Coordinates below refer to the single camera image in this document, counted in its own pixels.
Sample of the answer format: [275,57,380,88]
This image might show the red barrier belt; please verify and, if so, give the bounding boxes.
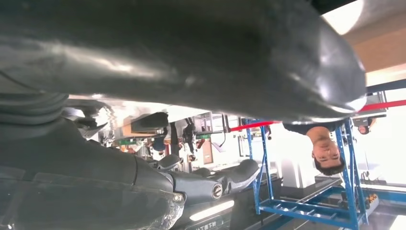
[230,100,406,131]

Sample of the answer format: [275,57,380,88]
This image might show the person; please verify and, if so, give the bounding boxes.
[358,116,379,136]
[282,120,348,177]

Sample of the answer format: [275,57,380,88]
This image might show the cardboard box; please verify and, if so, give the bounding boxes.
[344,12,406,74]

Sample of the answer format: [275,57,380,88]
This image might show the blue metal rack frame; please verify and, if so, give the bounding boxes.
[244,117,370,230]

